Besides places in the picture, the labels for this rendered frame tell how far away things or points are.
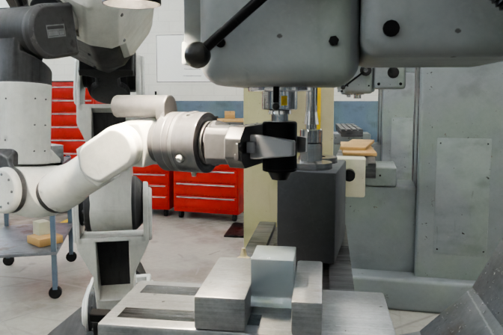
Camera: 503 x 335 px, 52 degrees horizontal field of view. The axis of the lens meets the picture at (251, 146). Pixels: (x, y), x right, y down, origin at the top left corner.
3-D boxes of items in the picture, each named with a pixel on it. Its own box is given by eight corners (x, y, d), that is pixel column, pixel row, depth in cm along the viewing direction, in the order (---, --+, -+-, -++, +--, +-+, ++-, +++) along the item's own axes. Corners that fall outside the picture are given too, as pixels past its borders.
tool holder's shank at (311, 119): (321, 128, 110) (322, 75, 109) (314, 129, 107) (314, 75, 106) (308, 128, 112) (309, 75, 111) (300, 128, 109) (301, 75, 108)
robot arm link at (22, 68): (-26, 81, 92) (-25, 4, 92) (15, 87, 100) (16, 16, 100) (24, 81, 88) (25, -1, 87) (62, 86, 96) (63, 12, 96)
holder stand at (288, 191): (275, 259, 108) (276, 164, 106) (296, 232, 129) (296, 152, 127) (334, 265, 105) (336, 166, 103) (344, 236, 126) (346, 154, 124)
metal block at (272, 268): (250, 306, 64) (250, 259, 63) (257, 289, 70) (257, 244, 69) (293, 309, 63) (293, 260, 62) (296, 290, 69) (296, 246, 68)
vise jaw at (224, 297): (194, 329, 60) (193, 295, 60) (219, 283, 75) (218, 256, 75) (245, 332, 59) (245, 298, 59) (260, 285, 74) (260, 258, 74)
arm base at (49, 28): (-13, 79, 97) (-44, 21, 91) (32, 48, 106) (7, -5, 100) (50, 78, 91) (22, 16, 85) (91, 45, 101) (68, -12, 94)
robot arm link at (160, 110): (171, 179, 74) (105, 174, 78) (206, 160, 83) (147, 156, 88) (163, 99, 71) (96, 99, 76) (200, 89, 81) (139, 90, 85)
